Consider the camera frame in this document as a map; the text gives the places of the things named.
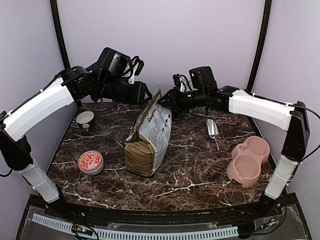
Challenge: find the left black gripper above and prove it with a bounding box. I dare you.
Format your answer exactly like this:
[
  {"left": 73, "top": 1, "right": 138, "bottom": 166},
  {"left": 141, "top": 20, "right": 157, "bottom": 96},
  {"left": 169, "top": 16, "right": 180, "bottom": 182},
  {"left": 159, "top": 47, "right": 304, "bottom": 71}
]
[{"left": 97, "top": 75, "right": 152, "bottom": 105}]

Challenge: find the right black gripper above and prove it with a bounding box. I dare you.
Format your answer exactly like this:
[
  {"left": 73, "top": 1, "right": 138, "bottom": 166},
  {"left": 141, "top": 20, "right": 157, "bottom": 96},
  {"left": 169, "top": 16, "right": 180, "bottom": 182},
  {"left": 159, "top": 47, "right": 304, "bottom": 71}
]
[{"left": 157, "top": 86, "right": 207, "bottom": 113}]

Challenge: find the pet food bag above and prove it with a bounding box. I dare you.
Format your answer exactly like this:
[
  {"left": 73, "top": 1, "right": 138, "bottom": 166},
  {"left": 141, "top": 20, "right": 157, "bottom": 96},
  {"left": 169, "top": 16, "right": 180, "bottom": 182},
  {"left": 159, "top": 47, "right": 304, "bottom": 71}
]
[{"left": 124, "top": 86, "right": 172, "bottom": 178}]

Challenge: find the pink double pet bowl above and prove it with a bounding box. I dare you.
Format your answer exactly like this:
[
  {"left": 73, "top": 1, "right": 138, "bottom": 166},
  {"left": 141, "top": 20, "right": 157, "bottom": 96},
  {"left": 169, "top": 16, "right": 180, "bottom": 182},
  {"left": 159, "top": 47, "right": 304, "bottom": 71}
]
[{"left": 226, "top": 136, "right": 270, "bottom": 188}]

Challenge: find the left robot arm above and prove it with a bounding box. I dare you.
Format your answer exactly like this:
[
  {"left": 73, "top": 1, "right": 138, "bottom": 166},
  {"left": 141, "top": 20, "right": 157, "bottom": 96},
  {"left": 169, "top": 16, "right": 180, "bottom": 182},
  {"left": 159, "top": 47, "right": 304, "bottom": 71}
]
[{"left": 0, "top": 47, "right": 152, "bottom": 218}]

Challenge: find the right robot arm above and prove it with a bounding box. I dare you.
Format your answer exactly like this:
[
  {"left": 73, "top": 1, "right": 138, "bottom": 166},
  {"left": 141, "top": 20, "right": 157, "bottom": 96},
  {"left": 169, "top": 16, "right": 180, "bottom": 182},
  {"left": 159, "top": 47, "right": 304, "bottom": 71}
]
[{"left": 157, "top": 66, "right": 310, "bottom": 217}]

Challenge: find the metal scoop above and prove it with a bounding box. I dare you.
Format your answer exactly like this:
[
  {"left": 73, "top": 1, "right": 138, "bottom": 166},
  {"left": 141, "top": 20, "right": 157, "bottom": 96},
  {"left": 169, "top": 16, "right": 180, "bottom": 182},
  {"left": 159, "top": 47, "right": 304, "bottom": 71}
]
[{"left": 206, "top": 119, "right": 220, "bottom": 151}]

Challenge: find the white and dark ceramic bowl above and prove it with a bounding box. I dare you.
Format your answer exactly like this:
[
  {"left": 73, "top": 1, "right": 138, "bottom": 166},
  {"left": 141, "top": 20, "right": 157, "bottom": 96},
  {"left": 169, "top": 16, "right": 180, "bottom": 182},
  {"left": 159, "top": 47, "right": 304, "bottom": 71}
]
[{"left": 75, "top": 111, "right": 96, "bottom": 130}]

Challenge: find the red patterned round tin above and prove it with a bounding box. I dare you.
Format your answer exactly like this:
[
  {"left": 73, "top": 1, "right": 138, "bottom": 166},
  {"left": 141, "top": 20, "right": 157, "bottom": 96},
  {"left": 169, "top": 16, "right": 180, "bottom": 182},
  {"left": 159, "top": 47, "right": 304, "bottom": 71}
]
[{"left": 77, "top": 150, "right": 104, "bottom": 176}]

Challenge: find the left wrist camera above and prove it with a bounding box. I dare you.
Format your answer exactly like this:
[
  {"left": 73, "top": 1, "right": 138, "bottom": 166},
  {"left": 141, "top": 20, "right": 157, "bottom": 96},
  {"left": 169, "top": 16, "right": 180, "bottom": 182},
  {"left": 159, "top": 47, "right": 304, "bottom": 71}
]
[{"left": 123, "top": 55, "right": 145, "bottom": 85}]

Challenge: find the left black frame post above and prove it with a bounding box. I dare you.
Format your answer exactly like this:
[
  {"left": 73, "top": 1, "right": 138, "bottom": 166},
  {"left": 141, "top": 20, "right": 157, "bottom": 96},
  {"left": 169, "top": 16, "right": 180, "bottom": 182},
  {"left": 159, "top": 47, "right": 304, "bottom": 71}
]
[{"left": 49, "top": 0, "right": 71, "bottom": 69}]

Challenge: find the black frame post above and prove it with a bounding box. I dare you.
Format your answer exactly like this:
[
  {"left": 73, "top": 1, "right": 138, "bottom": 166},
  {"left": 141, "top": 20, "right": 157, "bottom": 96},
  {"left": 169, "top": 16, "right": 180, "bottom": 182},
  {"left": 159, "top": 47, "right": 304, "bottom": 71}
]
[
  {"left": 49, "top": 0, "right": 71, "bottom": 69},
  {"left": 246, "top": 0, "right": 272, "bottom": 92}
]

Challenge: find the right black frame post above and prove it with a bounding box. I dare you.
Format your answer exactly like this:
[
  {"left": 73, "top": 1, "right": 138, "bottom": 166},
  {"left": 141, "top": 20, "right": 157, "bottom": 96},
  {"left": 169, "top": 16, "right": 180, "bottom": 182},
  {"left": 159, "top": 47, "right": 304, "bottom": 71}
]
[{"left": 246, "top": 0, "right": 272, "bottom": 92}]

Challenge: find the white slotted cable duct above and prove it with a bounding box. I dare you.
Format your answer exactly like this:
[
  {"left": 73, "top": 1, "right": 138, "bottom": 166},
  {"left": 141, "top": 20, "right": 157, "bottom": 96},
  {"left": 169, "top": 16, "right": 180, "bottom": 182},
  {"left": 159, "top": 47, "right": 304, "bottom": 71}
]
[{"left": 31, "top": 213, "right": 239, "bottom": 240}]

